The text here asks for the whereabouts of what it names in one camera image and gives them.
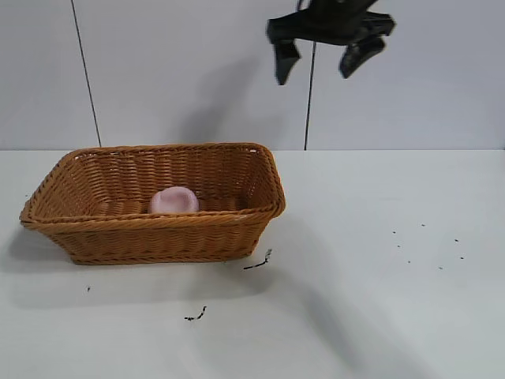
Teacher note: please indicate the pink peach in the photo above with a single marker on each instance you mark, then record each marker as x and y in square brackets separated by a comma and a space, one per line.
[173, 201]

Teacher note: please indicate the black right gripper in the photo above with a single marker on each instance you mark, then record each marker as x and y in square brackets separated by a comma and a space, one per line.
[331, 23]

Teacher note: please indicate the brown woven wicker basket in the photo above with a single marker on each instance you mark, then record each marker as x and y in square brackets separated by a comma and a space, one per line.
[158, 241]

